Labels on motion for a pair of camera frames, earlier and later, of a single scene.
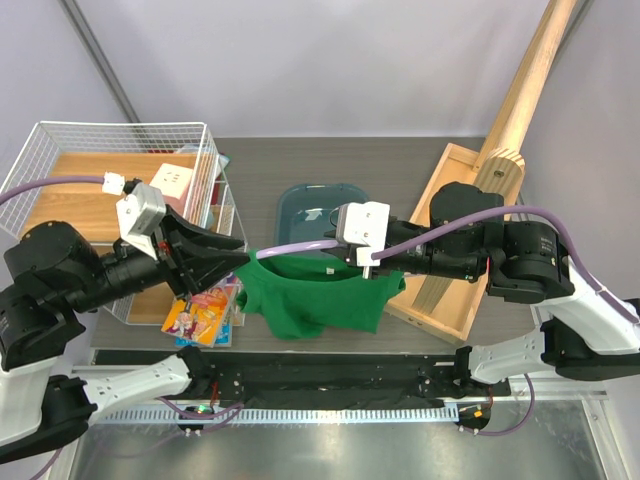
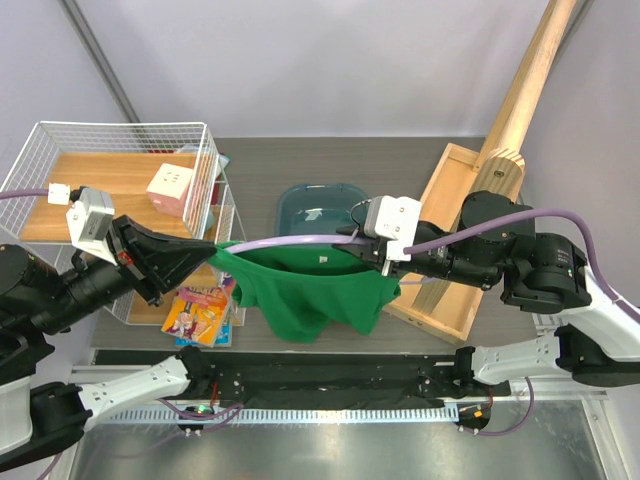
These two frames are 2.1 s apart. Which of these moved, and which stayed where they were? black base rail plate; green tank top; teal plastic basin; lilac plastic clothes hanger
Moved: lilac plastic clothes hanger
Stayed: green tank top; black base rail plate; teal plastic basin
